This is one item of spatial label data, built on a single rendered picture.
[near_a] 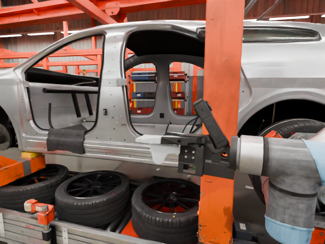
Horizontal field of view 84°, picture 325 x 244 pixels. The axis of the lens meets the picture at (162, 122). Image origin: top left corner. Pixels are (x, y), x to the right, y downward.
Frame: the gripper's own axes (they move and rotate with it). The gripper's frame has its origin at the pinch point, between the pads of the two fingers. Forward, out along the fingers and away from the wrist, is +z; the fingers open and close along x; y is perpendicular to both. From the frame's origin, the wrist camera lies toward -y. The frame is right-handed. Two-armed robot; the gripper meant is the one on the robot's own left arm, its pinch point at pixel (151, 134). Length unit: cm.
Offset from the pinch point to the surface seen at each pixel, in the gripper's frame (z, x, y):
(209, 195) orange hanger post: -7, 54, 34
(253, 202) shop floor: -40, 218, 95
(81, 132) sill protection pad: 119, 88, 13
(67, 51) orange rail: 660, 492, -261
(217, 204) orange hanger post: -11, 55, 37
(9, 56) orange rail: 936, 423, -242
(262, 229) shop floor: -45, 169, 102
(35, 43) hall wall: 1186, 679, -428
